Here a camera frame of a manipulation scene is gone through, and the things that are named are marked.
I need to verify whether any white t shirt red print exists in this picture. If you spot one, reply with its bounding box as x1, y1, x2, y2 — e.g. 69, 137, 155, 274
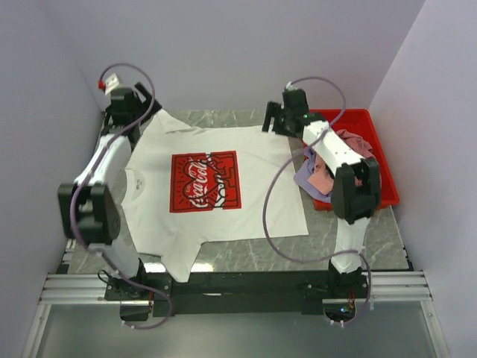
121, 110, 308, 283

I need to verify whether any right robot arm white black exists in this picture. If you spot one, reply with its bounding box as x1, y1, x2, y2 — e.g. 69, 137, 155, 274
262, 89, 381, 298

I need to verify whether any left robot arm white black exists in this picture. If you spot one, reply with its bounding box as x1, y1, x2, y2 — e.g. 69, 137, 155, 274
57, 76, 161, 300

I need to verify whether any lavender t shirt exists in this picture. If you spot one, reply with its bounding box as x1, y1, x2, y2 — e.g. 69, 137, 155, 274
294, 149, 332, 204

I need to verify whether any red plastic bin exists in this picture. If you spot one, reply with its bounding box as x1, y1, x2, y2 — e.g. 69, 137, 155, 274
332, 109, 399, 210

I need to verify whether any light pink t shirt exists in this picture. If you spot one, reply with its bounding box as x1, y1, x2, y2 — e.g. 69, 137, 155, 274
308, 155, 334, 195

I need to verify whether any dusty pink t shirt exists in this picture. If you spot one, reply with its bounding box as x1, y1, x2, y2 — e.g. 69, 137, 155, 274
336, 129, 375, 159

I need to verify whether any black base crossbar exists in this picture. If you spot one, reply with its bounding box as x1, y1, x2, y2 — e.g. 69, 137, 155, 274
104, 271, 368, 321

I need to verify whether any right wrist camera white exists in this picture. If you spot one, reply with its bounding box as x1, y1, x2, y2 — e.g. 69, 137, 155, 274
285, 82, 299, 91

